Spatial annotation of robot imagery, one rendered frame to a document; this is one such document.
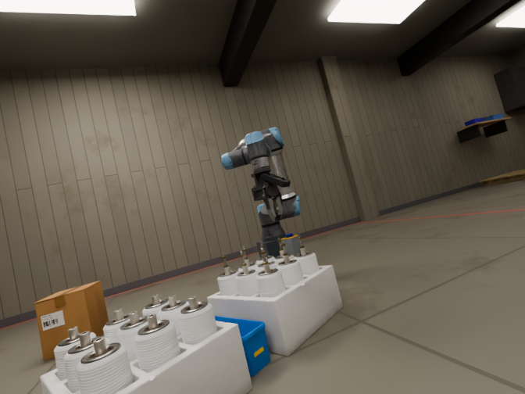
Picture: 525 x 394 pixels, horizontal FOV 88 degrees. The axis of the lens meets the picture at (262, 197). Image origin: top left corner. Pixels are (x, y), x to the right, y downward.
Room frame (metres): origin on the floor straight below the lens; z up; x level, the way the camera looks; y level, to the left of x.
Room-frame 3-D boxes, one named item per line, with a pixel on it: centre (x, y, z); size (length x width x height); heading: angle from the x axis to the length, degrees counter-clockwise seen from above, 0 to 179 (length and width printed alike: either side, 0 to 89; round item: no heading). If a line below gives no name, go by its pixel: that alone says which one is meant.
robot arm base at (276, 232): (1.68, -0.01, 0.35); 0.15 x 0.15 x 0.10
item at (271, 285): (1.01, 0.05, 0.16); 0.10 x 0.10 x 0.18
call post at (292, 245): (1.44, -0.09, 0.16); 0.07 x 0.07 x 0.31; 47
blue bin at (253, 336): (0.97, 0.23, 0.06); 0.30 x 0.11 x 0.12; 48
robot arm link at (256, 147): (1.10, -0.02, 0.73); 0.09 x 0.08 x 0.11; 168
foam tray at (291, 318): (1.17, 0.05, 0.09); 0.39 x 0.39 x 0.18; 47
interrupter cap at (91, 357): (0.60, 0.42, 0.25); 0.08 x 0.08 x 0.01
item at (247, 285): (1.09, 0.13, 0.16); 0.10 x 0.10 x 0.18
